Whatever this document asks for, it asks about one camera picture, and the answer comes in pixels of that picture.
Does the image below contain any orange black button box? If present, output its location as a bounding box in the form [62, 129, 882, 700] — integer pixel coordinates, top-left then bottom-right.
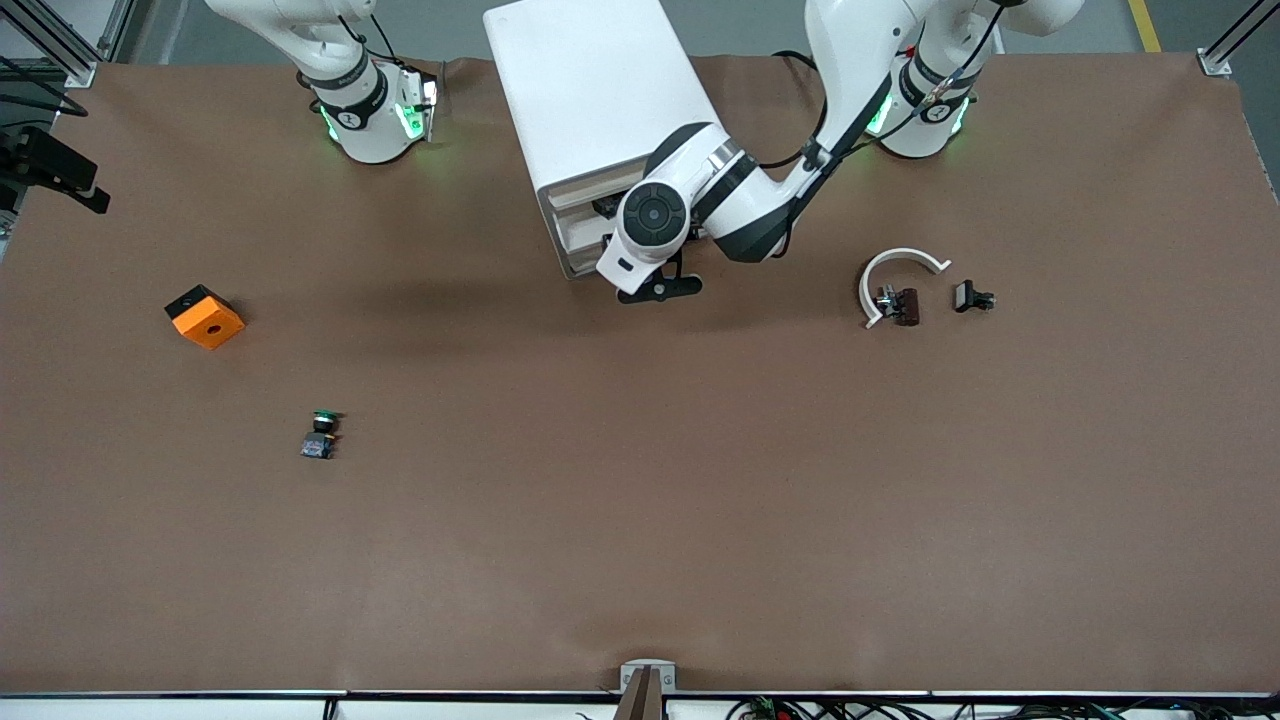
[165, 285, 246, 351]

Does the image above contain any green push button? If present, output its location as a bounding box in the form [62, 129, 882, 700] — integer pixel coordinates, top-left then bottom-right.
[300, 409, 344, 461]

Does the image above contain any white curved clamp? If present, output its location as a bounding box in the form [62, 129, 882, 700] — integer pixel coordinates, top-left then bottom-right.
[859, 247, 952, 330]

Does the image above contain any brown table cover sheet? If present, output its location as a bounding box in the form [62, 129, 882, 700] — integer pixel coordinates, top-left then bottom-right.
[0, 52, 1280, 696]

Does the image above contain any brown metal small component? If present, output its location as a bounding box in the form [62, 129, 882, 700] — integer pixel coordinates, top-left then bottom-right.
[873, 285, 921, 328]

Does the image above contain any yellow floor tape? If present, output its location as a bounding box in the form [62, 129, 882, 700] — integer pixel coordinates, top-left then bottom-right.
[1128, 0, 1164, 54]

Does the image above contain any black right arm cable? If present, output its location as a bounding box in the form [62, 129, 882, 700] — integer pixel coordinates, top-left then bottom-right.
[0, 55, 91, 119]

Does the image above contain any grey metal table bracket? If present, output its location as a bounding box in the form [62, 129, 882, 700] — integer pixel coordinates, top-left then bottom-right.
[619, 659, 677, 694]

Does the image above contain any brown wedge post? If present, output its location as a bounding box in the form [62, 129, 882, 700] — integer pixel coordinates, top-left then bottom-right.
[613, 667, 668, 720]

